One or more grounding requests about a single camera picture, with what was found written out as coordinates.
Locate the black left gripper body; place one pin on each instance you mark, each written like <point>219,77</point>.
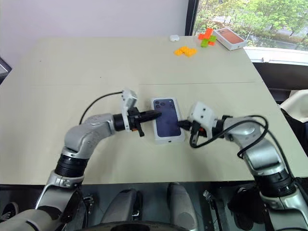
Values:
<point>134,118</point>

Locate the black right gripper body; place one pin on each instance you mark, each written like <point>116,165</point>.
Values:
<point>198,128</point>

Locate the white phone box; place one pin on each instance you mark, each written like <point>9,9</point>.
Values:
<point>168,128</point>

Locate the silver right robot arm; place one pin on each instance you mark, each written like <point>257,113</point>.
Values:
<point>255,142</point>

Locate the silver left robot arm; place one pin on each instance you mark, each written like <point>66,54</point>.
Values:
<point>81,137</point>

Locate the phone box with orange print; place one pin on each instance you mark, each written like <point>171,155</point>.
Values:
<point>229,39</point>

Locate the metal latch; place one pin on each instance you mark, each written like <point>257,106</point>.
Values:
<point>208,195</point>
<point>88,203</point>

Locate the white earbuds case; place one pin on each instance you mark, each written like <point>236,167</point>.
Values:
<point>173,38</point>

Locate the grey rounded shell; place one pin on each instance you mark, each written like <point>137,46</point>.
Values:
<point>180,207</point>
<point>122,207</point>

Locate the green toy block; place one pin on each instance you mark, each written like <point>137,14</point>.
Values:
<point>204,43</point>

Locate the small orange toy block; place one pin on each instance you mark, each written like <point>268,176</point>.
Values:
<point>211,43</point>

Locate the long orange toy block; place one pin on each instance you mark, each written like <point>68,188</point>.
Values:
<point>206,33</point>

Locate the cream cushion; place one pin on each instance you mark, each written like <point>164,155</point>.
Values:
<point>296,101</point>

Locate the white window sill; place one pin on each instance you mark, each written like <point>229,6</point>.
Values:
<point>276,56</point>

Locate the dark grey monitor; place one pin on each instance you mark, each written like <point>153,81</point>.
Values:
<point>3,69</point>

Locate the black and white sneaker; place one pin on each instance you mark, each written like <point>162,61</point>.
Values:
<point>9,211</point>

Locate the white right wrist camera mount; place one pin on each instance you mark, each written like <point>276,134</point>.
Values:
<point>202,113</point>

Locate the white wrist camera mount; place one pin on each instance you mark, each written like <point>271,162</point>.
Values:
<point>130,98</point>
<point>202,113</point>

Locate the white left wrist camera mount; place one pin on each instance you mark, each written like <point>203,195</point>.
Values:
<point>130,98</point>

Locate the black window frame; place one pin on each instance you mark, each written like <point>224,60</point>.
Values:
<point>191,16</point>

